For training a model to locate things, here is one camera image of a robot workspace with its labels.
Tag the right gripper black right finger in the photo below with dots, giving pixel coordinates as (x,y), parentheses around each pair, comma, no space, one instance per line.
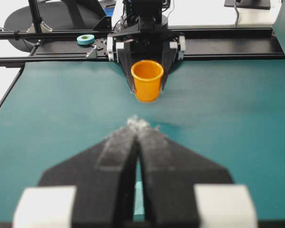
(183,189)

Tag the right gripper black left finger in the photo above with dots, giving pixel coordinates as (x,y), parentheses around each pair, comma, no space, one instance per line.
(88,190)

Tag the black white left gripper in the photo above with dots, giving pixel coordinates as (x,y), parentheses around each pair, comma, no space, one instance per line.
(145,30)

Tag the orange plastic cup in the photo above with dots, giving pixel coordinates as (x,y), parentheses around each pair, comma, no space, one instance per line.
(147,75)

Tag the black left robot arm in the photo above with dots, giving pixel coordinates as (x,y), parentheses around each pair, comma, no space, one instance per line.
(153,8)

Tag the teal tape roll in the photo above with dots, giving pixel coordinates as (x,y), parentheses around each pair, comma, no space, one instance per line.
(86,39)

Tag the black monitor stand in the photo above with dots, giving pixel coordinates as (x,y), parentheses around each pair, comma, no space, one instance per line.
(247,4)

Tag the black aluminium frame rail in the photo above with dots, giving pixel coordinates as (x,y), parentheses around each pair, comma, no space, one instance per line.
(201,44)

